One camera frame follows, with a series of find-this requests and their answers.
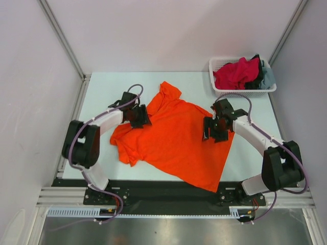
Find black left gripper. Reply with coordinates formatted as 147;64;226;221
129;104;151;129

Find orange t-shirt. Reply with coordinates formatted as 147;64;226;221
109;82;235;192

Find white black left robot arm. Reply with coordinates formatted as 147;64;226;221
62;90;151;206

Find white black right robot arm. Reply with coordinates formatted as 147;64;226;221
203;99;307;205

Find magenta t-shirt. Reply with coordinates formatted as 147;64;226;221
213;55;263;90

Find white perforated laundry basket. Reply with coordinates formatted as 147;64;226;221
208;54;277;96

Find black t-shirt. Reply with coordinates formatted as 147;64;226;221
244;53;264;90

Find grey blue t-shirt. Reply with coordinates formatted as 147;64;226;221
259;60;275;90

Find aluminium left side rail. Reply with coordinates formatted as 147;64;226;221
55;74;91;178

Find black front mounting rail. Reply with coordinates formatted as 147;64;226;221
52;179;267;214

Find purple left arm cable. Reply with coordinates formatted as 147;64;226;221
50;84;145;232

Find white slotted cable duct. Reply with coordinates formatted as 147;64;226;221
47;207;254;219

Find aluminium front frame rail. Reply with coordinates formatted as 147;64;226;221
36;187;316;209

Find aluminium left corner post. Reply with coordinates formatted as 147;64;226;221
37;0;86;81

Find aluminium corner post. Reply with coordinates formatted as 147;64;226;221
268;0;310;66
37;0;86;81

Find aluminium right corner post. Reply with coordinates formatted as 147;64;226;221
268;0;310;66

